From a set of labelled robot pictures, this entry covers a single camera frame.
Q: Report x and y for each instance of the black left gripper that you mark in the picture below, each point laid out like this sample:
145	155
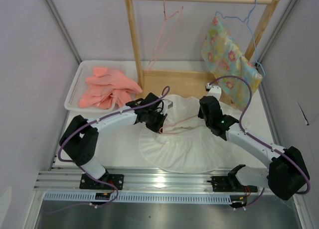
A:
156	127

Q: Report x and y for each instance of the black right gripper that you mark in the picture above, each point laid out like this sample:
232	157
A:
201	115

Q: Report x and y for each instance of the white skirt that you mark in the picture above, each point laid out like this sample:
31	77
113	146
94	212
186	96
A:
194	149

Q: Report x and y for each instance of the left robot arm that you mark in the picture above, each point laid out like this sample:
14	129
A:
81	137

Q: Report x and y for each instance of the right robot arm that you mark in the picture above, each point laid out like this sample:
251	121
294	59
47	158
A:
284	173

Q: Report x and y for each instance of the floral patterned skirt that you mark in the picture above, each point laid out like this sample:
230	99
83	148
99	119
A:
223	57

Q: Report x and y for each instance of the pink clothes hanger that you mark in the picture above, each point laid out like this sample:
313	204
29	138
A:
168	29

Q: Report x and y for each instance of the wooden clothes rack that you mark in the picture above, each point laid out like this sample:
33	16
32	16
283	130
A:
181	65

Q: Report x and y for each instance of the pink garment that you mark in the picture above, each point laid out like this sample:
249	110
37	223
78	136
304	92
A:
108	87

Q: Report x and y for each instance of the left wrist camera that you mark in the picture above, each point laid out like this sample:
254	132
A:
166	105

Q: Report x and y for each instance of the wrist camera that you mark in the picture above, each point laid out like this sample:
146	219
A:
213	90
166	105

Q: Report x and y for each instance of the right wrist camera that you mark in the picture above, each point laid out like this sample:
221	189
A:
213	90

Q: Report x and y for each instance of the aluminium frame rail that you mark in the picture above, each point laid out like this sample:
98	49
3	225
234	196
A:
136	180

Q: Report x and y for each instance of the blue wire hanger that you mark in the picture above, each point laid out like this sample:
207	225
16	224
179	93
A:
246	20

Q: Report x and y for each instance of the white slotted cable duct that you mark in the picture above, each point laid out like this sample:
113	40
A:
140	198

